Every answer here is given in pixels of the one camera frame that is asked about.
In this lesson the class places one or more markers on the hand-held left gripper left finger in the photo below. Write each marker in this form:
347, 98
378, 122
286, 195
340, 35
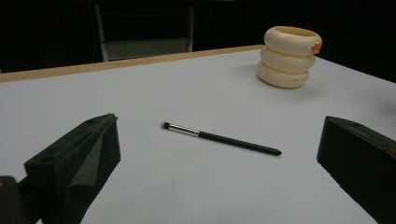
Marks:
62, 168

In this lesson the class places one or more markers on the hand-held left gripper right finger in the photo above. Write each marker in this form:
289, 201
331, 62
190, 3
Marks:
361, 155

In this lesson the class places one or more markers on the cream ringed brush holder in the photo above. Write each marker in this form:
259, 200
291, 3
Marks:
285, 62

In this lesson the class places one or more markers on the wooden table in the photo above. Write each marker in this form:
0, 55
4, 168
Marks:
93, 66

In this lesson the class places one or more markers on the white table sheet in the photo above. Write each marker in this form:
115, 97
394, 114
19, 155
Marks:
186, 93

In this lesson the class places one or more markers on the white metal desk frame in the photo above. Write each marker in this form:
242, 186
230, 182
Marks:
146, 48

